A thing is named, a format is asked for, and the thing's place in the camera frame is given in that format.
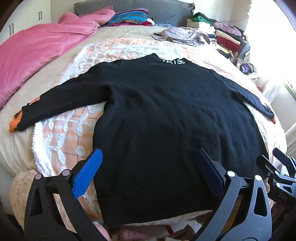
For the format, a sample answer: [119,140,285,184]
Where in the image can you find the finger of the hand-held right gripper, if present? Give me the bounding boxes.
[256,155,281,183]
[272,147,296,179]

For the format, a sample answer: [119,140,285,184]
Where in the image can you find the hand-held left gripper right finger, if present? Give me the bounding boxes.
[192,148,274,241]

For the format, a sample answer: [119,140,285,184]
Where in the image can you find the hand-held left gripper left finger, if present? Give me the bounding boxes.
[24,149,103,241]

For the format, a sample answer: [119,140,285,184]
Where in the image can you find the black sweater with orange print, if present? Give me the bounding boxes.
[9,53,277,229]

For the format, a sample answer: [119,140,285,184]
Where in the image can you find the pile of assorted clothes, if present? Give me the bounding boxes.
[186,12,258,77]

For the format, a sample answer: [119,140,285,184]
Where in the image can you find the stack of striped folded clothes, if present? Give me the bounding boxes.
[103,8,154,28]

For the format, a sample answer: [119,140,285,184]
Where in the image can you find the orange and white tufted blanket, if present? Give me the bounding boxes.
[33,37,287,227]

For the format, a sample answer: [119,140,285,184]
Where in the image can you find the cream fluffy cloth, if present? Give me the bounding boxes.
[9,169,44,233]

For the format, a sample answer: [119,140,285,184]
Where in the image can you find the beige bed cover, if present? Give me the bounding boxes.
[0,23,289,186]

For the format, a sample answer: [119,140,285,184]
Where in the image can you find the white curtain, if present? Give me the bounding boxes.
[243,0,296,132]

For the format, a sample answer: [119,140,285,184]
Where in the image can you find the pink duvet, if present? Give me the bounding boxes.
[0,6,116,108]

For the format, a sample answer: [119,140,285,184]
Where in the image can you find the grey-purple crumpled garment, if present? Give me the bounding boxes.
[153,27,212,45]

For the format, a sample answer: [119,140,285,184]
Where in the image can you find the grey quilted headboard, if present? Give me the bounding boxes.
[73,0,196,27]

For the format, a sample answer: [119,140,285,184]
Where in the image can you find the white wardrobe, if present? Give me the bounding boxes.
[0,0,78,47]

